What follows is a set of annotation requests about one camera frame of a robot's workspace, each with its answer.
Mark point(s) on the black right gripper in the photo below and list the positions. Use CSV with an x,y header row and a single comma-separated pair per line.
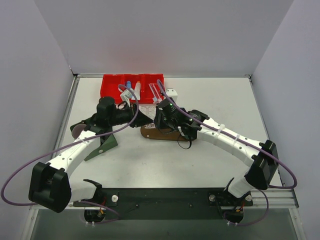
x,y
158,118

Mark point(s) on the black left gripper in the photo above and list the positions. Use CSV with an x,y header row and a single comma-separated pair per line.
x,y
135,116

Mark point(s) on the clear plastic bag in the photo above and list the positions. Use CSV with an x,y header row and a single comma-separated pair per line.
x,y
149,110

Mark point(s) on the translucent purple cup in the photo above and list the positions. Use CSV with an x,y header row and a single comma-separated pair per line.
x,y
76,131

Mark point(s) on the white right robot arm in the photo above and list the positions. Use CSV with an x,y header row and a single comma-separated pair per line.
x,y
256,155

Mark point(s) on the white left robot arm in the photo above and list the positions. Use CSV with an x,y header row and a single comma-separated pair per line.
x,y
50,185

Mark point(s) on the oval wooden tray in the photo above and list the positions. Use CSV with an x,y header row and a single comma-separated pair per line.
x,y
150,132

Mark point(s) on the toothbrush in clear wrapper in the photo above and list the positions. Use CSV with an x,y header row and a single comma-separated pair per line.
x,y
157,98

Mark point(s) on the white toothpaste tube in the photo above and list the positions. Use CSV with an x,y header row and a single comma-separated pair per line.
x,y
137,90

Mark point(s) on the blue toothpaste tube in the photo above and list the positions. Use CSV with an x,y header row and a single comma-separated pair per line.
x,y
129,84

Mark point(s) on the red plastic divided bin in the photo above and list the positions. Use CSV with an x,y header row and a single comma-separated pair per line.
x,y
110,82

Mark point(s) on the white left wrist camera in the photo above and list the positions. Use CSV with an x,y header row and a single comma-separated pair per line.
x,y
126,96

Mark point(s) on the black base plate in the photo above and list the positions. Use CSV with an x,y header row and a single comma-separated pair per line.
x,y
170,203

